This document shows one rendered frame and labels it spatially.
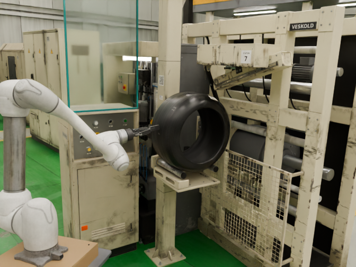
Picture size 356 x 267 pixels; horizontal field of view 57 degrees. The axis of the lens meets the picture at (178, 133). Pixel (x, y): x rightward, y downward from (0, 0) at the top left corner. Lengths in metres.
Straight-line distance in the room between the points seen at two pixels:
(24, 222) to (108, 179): 1.11
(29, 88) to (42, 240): 0.70
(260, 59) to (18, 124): 1.43
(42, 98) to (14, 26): 9.79
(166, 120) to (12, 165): 0.93
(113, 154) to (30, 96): 0.54
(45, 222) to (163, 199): 1.23
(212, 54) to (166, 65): 0.34
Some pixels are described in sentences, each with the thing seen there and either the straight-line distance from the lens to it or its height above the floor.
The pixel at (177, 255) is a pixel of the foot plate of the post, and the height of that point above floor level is 0.01.
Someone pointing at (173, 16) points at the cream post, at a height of 1.97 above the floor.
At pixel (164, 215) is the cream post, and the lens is 2.75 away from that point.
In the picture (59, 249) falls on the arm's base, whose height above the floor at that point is 0.75.
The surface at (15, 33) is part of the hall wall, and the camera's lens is 11.38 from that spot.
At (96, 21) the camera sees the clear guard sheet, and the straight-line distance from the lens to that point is 2.52.
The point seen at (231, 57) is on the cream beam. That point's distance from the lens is 2.26.
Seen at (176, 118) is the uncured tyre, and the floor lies 1.30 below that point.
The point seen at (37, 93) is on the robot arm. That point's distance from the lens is 1.61.
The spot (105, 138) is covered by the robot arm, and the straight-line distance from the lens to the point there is 1.96.
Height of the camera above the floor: 1.69
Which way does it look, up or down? 13 degrees down
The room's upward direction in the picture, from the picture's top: 2 degrees clockwise
